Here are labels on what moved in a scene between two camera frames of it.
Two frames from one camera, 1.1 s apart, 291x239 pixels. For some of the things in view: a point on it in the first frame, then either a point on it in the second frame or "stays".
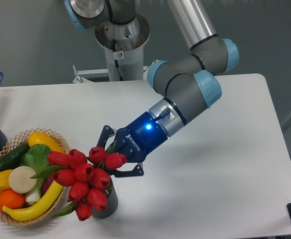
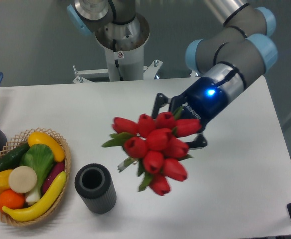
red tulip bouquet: (87, 178) to (155, 147)
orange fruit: (10, 198) stays
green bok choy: (35, 156) stays
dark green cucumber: (10, 161) stays
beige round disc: (20, 180) stays
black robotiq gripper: (135, 141) to (201, 101)
